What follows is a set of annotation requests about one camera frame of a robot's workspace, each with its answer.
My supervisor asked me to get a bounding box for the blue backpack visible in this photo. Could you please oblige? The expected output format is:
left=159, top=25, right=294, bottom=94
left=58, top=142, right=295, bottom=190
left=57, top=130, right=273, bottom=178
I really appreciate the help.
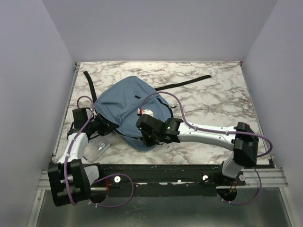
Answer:
left=82, top=70, right=212, bottom=152

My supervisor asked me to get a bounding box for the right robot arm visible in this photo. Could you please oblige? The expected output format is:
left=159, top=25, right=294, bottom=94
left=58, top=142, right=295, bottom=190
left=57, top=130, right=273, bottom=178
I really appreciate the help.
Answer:
left=136, top=114, right=259, bottom=185

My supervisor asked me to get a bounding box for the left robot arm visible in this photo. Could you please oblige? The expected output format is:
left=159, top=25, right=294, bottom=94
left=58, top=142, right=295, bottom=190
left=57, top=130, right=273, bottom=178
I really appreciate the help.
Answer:
left=47, top=108, right=119, bottom=207

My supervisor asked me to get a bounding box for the clear plastic box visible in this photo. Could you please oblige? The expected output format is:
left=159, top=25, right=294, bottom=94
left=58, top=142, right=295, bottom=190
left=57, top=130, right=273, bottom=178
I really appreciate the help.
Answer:
left=83, top=138, right=110, bottom=163

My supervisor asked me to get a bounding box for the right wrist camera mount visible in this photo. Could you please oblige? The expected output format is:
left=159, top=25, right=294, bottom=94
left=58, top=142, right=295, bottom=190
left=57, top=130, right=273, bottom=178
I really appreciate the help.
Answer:
left=137, top=108, right=154, bottom=117

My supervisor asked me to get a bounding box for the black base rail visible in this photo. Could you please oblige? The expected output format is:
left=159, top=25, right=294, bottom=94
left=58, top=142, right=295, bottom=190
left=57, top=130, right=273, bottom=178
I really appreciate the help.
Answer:
left=83, top=164, right=245, bottom=200

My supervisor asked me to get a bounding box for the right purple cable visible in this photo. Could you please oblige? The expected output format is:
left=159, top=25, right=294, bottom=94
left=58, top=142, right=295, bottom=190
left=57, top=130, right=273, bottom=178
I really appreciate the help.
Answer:
left=138, top=91, right=273, bottom=206

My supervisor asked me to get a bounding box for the aluminium frame rail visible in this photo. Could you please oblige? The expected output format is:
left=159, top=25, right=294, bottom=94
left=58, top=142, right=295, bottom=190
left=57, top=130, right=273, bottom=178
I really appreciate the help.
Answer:
left=29, top=61, right=291, bottom=227

